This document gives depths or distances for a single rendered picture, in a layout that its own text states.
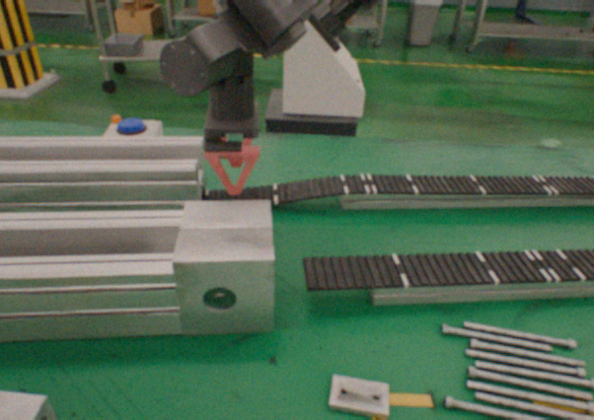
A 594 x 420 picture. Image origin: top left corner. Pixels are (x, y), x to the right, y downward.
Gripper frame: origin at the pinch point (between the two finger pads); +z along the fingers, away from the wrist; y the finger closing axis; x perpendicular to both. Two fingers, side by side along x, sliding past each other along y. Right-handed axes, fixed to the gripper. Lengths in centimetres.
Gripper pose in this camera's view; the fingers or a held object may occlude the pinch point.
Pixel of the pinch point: (235, 175)
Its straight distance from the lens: 62.2
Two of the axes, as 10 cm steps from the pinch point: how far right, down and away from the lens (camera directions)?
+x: 10.0, -0.1, 1.0
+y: 0.9, 5.4, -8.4
